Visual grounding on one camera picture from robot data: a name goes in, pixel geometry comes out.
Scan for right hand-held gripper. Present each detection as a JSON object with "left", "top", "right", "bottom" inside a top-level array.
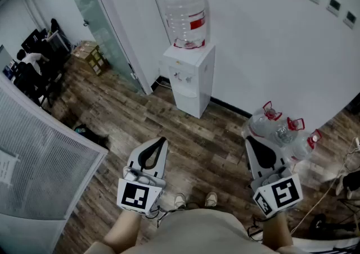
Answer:
[{"left": 245, "top": 136, "right": 304, "bottom": 219}]

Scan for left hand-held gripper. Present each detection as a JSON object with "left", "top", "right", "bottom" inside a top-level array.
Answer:
[{"left": 116, "top": 137, "right": 169, "bottom": 217}]

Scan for white water dispenser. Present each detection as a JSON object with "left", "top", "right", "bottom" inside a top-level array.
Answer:
[{"left": 162, "top": 44, "right": 217, "bottom": 120}]

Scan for person's left forearm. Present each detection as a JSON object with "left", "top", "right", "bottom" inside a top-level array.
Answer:
[{"left": 103, "top": 210, "right": 145, "bottom": 254}]

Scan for person's right forearm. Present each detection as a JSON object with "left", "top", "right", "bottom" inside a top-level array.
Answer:
[{"left": 261, "top": 213, "right": 294, "bottom": 251}]

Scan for empty clear water jug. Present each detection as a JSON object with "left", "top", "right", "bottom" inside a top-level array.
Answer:
[
  {"left": 241, "top": 101, "right": 283, "bottom": 141},
  {"left": 271, "top": 117, "right": 305, "bottom": 148},
  {"left": 286, "top": 129, "right": 323, "bottom": 164}
]

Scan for frosted glass door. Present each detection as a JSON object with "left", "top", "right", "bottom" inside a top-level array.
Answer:
[{"left": 60, "top": 0, "right": 145, "bottom": 94}]

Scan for clear water jug red label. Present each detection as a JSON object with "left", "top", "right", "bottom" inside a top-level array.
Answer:
[{"left": 162, "top": 0, "right": 210, "bottom": 51}]

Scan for person's left shoe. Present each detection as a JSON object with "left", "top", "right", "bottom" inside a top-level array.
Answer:
[{"left": 174, "top": 193, "right": 187, "bottom": 210}]

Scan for person's shoe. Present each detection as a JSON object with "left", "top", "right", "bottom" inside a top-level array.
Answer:
[
  {"left": 174, "top": 193, "right": 187, "bottom": 210},
  {"left": 204, "top": 191, "right": 219, "bottom": 208}
]

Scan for black bag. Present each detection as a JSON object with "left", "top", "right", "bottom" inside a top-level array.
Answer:
[{"left": 73, "top": 123, "right": 111, "bottom": 150}]

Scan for person's right shoe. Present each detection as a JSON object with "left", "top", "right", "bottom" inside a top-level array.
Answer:
[{"left": 204, "top": 191, "right": 219, "bottom": 208}]

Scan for black tripod stand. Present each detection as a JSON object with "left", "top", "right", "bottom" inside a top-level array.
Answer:
[{"left": 334, "top": 168, "right": 360, "bottom": 235}]

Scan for person's beige shirt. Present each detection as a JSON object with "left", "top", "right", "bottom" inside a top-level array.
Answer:
[{"left": 83, "top": 207, "right": 310, "bottom": 254}]

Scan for frosted glass partition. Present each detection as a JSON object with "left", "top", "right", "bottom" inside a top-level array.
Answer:
[{"left": 0, "top": 74, "right": 109, "bottom": 254}]

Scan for stack of cardboard boxes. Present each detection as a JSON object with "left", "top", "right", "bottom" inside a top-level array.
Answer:
[{"left": 71, "top": 40, "right": 111, "bottom": 76}]

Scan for white paper notice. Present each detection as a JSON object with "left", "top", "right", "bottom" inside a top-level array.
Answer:
[{"left": 0, "top": 148, "right": 20, "bottom": 189}]

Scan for black office chair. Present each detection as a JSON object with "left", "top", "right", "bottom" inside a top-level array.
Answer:
[{"left": 13, "top": 61, "right": 56, "bottom": 108}]

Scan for black computer monitor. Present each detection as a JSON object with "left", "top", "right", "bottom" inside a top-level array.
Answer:
[{"left": 21, "top": 28, "right": 48, "bottom": 52}]

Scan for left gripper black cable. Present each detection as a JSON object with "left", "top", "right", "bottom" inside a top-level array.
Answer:
[{"left": 146, "top": 205, "right": 177, "bottom": 229}]

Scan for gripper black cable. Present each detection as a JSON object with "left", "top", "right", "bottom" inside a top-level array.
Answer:
[
  {"left": 146, "top": 205, "right": 177, "bottom": 229},
  {"left": 246, "top": 217, "right": 267, "bottom": 242}
]

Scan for beige floor cable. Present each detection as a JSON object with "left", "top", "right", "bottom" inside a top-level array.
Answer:
[{"left": 289, "top": 160, "right": 348, "bottom": 235}]

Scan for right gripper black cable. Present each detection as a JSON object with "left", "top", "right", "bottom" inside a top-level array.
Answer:
[{"left": 246, "top": 217, "right": 267, "bottom": 242}]

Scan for white dispenser power cable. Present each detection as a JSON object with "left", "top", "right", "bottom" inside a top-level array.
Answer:
[{"left": 154, "top": 79, "right": 173, "bottom": 90}]

